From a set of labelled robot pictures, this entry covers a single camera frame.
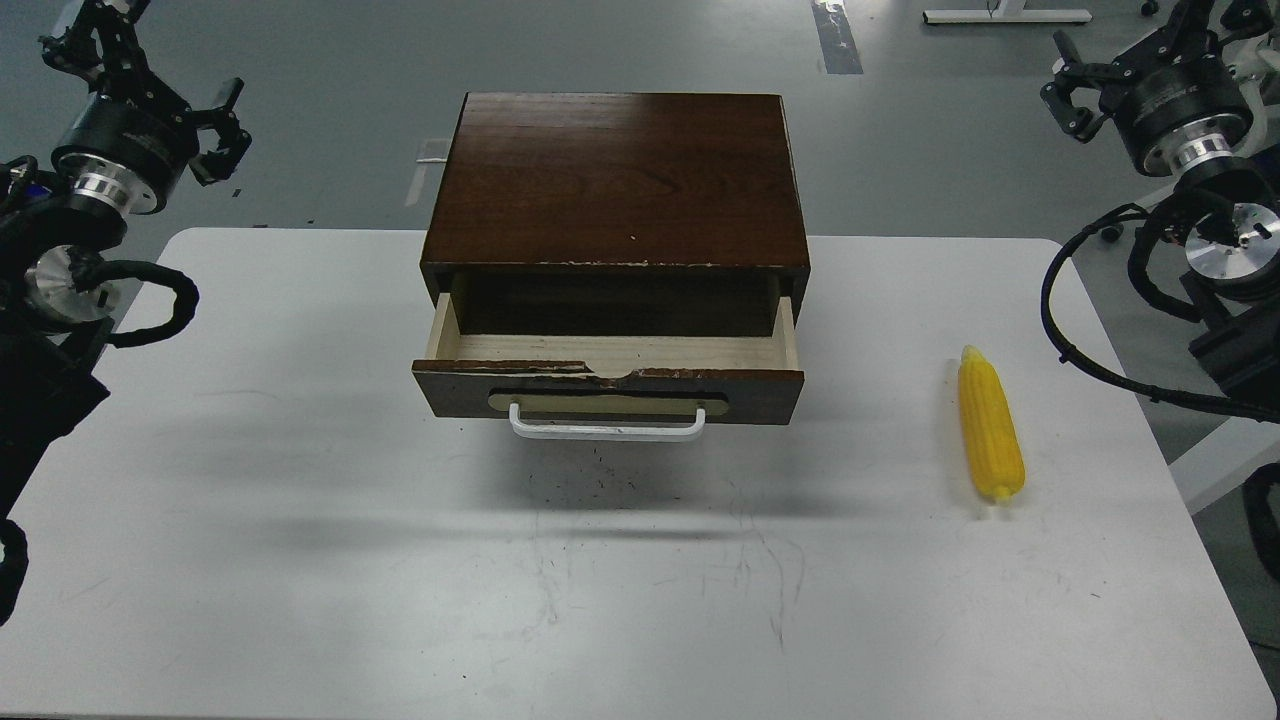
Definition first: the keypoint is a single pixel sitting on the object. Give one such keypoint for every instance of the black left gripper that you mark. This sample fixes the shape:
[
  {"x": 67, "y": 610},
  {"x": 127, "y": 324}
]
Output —
[{"x": 115, "y": 151}]

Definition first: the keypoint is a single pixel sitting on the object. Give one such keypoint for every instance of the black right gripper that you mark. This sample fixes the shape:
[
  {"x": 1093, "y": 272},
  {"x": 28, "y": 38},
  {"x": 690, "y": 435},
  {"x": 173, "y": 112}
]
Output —
[{"x": 1185, "y": 105}]

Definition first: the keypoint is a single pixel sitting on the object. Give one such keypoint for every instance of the yellow corn cob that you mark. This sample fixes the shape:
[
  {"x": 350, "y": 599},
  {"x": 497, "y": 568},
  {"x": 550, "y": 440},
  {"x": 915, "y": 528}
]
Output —
[{"x": 992, "y": 448}]

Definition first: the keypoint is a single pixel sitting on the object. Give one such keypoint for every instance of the wooden drawer with white handle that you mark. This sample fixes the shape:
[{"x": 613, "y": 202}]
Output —
[{"x": 661, "y": 386}]

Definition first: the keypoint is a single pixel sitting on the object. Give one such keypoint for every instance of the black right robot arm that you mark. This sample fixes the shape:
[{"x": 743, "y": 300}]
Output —
[{"x": 1207, "y": 254}]

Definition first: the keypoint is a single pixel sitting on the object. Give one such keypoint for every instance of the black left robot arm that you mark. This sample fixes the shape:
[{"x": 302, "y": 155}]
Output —
[{"x": 63, "y": 301}]

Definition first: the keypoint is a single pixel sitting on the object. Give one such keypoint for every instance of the dark wooden drawer cabinet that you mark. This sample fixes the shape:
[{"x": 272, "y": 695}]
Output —
[{"x": 589, "y": 212}]

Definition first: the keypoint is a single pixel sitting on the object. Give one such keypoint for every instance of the white table leg base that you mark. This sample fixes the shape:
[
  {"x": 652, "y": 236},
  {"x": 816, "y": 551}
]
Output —
[{"x": 1005, "y": 13}]

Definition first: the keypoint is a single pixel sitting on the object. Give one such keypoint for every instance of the grey floor tape strip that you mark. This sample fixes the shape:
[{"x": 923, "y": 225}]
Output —
[{"x": 840, "y": 55}]

